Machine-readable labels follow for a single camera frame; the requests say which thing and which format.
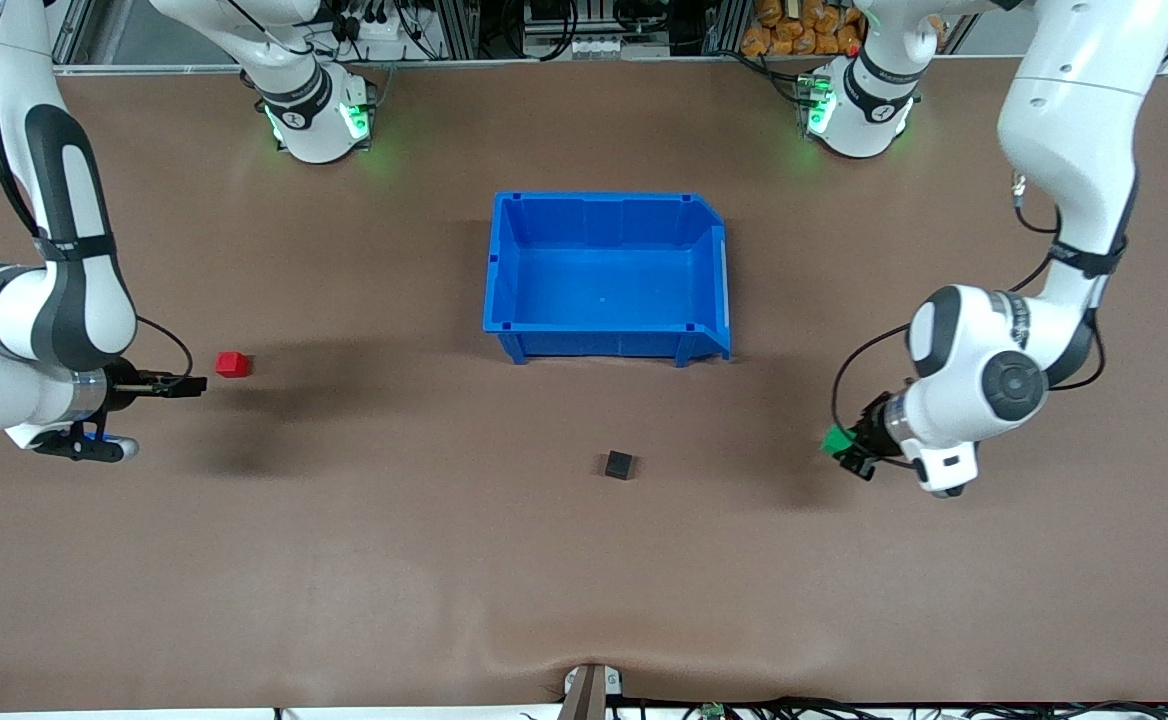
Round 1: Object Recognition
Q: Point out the large table cover mat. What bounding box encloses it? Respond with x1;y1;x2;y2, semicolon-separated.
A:
0;55;1168;713

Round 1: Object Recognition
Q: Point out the blue plastic storage bin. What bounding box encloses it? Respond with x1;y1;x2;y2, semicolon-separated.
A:
482;191;732;368

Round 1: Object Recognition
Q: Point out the metal table clamp bracket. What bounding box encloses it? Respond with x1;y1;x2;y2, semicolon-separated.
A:
562;663;625;720

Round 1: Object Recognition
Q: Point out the aluminium table edge rail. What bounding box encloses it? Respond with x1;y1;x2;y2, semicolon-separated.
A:
49;55;1168;81

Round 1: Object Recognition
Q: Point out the white power strip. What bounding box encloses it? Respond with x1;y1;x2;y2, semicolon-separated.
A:
339;12;415;43

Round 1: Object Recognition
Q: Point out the pile of orange objects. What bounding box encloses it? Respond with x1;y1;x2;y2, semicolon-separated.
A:
741;0;867;57

